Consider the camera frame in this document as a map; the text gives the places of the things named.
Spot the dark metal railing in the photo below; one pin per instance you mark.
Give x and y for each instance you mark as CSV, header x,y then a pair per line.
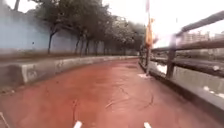
x,y
186,50

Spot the red paved path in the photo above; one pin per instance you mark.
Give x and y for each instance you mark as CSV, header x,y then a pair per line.
x,y
110,90

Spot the grey concrete base ledge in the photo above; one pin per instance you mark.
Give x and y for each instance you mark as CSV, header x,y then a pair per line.
x,y
196,85

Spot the grey concrete kerb barrier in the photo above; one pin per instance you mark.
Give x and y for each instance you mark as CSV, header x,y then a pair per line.
x,y
50,68

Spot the robot's own part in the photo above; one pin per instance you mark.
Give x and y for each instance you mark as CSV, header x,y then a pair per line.
x,y
77,124
147,125

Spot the pole with orange flag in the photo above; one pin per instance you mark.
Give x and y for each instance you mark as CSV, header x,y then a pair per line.
x,y
148,36

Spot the building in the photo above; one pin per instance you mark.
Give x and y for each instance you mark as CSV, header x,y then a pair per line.
x,y
196,37

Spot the row of trees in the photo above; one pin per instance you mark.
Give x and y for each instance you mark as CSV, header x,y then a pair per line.
x,y
90,26

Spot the pale blue wall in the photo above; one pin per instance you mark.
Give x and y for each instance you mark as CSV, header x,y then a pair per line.
x,y
23,35

